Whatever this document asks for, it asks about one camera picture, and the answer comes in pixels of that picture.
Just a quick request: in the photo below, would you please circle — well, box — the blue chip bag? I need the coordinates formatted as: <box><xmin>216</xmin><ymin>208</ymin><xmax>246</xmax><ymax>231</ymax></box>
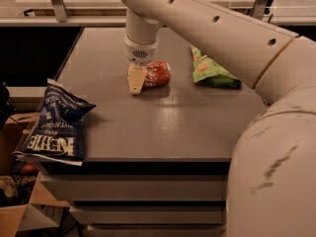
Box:
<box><xmin>15</xmin><ymin>79</ymin><xmax>95</xmax><ymax>166</ymax></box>

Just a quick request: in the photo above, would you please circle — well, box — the green snack bag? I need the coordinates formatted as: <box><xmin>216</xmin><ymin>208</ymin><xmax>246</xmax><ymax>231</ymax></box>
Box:
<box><xmin>191</xmin><ymin>45</ymin><xmax>242</xmax><ymax>90</ymax></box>

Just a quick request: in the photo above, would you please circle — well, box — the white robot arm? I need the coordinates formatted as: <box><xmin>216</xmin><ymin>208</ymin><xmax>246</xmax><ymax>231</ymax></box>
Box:
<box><xmin>121</xmin><ymin>0</ymin><xmax>316</xmax><ymax>237</ymax></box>

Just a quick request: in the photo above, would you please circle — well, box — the grey drawer cabinet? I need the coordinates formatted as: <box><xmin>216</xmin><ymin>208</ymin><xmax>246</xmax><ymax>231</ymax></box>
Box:
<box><xmin>40</xmin><ymin>28</ymin><xmax>265</xmax><ymax>237</ymax></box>

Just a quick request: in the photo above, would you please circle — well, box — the red coke can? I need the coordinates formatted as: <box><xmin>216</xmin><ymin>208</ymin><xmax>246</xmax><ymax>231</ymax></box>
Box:
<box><xmin>143</xmin><ymin>61</ymin><xmax>170</xmax><ymax>88</ymax></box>

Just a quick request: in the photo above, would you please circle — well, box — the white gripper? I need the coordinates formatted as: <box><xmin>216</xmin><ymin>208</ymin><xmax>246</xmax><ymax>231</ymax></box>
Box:
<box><xmin>124</xmin><ymin>36</ymin><xmax>159</xmax><ymax>95</ymax></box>

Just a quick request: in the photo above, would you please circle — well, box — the cardboard box left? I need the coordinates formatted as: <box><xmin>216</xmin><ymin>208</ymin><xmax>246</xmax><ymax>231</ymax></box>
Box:
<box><xmin>0</xmin><ymin>113</ymin><xmax>68</xmax><ymax>237</ymax></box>

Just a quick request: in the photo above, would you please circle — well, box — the metal shelf frame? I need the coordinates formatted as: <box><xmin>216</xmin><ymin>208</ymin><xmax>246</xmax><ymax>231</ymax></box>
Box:
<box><xmin>0</xmin><ymin>0</ymin><xmax>316</xmax><ymax>28</ymax></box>

